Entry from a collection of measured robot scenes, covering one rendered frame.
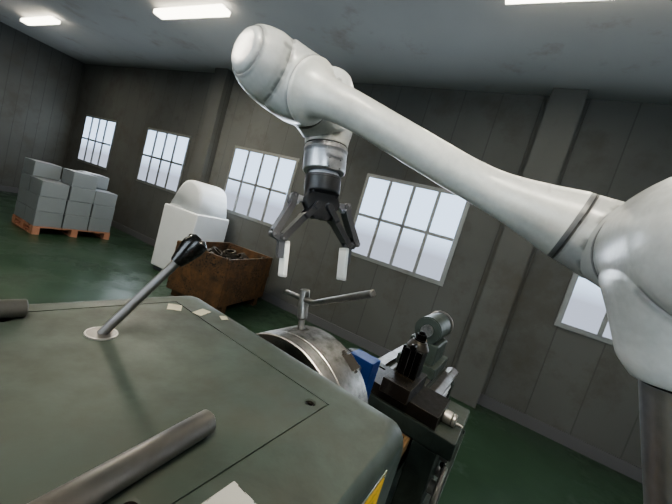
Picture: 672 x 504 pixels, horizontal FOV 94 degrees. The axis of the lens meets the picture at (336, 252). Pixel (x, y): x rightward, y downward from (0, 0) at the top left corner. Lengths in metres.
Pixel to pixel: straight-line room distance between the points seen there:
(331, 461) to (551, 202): 0.41
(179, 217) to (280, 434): 4.81
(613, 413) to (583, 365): 0.47
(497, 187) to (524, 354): 3.53
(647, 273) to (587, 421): 3.93
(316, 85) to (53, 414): 0.47
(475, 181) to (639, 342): 0.28
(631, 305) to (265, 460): 0.33
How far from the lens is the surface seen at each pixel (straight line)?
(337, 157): 0.65
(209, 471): 0.33
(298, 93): 0.52
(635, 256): 0.33
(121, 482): 0.30
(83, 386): 0.41
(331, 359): 0.64
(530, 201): 0.52
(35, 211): 6.46
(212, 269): 3.95
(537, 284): 3.91
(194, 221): 4.87
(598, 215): 0.51
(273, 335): 0.64
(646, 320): 0.34
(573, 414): 4.20
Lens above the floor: 1.48
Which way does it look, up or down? 5 degrees down
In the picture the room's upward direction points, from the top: 17 degrees clockwise
